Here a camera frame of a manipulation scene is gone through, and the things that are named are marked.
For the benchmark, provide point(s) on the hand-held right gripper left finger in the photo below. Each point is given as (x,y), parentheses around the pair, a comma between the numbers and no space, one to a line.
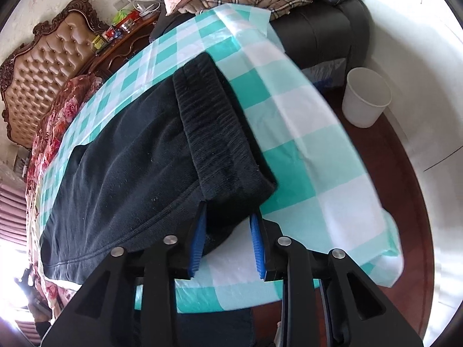
(197,238)

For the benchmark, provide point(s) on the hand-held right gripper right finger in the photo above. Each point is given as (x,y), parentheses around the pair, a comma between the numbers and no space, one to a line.
(256,242)

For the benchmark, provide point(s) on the black pants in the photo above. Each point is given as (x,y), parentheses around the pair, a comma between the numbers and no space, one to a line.
(126,170)

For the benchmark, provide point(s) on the person's dark blue clothing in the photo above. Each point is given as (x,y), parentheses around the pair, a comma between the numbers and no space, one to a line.
(217,329)

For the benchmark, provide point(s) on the teal white checked tablecloth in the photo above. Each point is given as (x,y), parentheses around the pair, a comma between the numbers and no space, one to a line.
(307,151)

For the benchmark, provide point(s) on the white waste bin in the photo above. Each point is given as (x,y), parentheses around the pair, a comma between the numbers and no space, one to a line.
(361,104)

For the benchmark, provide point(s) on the blue plastic bag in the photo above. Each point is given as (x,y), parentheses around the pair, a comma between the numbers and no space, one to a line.
(325,72)

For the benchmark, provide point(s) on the red floral bedding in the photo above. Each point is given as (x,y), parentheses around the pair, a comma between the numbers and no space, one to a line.
(61,112)

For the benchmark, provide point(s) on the pink curtain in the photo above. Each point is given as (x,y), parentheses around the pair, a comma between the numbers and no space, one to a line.
(12,213)

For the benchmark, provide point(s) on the dark wooden nightstand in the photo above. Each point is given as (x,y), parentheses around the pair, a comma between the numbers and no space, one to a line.
(119,48)

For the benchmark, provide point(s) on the black leather armchair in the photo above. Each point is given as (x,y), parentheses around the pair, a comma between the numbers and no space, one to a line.
(318,32)

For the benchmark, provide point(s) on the yellow green small box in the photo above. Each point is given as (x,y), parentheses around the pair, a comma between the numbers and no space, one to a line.
(98,42)

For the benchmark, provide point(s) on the red small box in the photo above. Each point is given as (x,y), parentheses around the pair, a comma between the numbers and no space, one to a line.
(109,34)

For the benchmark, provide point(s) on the round metal tin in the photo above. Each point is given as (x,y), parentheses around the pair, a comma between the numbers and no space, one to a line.
(126,26)

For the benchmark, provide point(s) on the carved tufted leather headboard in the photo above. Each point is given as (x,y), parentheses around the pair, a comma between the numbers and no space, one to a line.
(43,61)

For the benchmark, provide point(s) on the green packet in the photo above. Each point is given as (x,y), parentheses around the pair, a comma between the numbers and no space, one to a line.
(121,15)

